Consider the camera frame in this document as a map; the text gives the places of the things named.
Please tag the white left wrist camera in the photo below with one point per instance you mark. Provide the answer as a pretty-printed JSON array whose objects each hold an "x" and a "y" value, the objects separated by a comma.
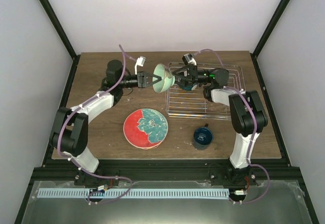
[{"x": 139, "y": 63}]

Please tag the red and teal plate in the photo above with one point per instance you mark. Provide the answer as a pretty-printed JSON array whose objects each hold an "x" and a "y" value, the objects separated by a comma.
[{"x": 145, "y": 128}]

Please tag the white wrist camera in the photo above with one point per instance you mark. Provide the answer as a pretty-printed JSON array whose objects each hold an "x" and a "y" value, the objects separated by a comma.
[
  {"x": 188, "y": 59},
  {"x": 139, "y": 63}
]

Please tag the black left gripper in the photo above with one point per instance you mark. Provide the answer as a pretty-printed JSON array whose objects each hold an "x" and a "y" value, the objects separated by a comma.
[{"x": 143, "y": 75}]

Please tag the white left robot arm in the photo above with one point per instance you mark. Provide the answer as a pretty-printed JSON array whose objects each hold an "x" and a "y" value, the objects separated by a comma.
[{"x": 69, "y": 134}]

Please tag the white bowl with blue rim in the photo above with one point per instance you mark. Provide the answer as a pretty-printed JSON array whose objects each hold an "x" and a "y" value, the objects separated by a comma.
[{"x": 188, "y": 87}]

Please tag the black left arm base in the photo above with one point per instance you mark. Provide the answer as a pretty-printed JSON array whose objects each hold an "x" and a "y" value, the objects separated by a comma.
[{"x": 87, "y": 180}]

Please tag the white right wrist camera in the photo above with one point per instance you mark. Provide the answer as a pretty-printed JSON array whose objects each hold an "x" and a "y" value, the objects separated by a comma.
[{"x": 188, "y": 59}]

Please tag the light blue slotted strip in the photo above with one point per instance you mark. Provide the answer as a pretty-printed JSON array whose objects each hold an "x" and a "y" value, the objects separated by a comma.
[{"x": 136, "y": 193}]

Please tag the black aluminium frame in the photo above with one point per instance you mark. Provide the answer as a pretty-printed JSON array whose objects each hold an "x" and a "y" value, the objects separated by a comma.
[{"x": 168, "y": 169}]

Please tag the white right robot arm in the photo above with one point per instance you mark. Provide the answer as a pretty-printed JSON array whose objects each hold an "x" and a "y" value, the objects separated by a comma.
[{"x": 248, "y": 115}]

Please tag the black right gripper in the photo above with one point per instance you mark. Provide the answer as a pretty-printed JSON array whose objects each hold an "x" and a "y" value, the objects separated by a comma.
[{"x": 192, "y": 72}]

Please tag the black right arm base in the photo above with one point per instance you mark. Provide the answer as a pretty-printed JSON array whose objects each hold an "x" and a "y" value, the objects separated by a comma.
[{"x": 227, "y": 175}]

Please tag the light green ceramic bowl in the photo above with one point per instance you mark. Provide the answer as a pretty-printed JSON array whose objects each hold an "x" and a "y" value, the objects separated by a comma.
[{"x": 168, "y": 78}]

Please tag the wire dish rack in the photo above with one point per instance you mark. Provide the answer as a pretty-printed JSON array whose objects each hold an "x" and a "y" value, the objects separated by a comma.
[{"x": 192, "y": 104}]

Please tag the dark blue mug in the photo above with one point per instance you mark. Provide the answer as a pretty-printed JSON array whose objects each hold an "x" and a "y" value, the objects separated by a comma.
[{"x": 202, "y": 137}]

